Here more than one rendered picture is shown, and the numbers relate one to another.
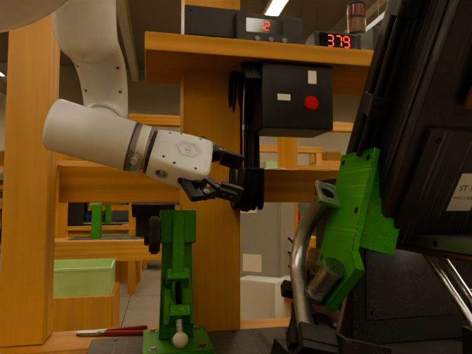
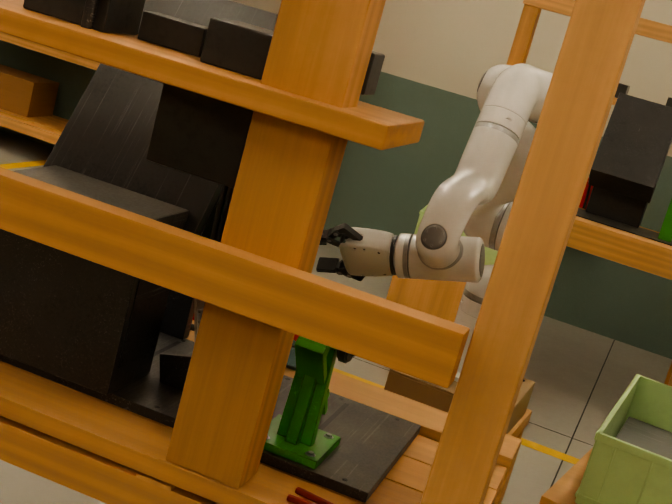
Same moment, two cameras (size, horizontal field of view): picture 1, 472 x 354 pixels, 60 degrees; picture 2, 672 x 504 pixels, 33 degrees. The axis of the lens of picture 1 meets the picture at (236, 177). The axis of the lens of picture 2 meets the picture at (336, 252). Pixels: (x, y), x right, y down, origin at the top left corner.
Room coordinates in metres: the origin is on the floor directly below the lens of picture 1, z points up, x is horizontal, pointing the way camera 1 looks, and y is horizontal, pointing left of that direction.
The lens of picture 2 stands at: (2.62, 0.97, 1.71)
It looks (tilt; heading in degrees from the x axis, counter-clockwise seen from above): 13 degrees down; 206
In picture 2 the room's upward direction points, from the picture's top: 15 degrees clockwise
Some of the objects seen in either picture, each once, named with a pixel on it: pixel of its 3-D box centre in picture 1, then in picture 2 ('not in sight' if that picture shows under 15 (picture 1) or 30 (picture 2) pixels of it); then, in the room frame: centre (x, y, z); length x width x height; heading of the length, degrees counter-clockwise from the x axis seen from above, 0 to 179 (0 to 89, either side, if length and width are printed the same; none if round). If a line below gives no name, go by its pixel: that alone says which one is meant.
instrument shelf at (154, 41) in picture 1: (322, 72); (156, 59); (1.04, -0.23, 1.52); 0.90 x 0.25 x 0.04; 102
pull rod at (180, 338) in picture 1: (180, 329); not in sight; (0.74, 0.10, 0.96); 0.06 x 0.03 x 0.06; 12
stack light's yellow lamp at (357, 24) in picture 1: (356, 28); not in sight; (1.10, -0.33, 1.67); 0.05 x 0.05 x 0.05
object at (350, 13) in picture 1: (356, 12); not in sight; (1.10, -0.33, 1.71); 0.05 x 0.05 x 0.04
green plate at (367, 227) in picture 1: (363, 211); not in sight; (0.71, -0.22, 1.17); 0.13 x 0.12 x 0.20; 102
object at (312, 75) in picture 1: (289, 102); (213, 130); (0.97, -0.13, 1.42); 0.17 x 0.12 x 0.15; 102
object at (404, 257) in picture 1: (391, 253); (81, 276); (0.94, -0.36, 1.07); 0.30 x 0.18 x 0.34; 102
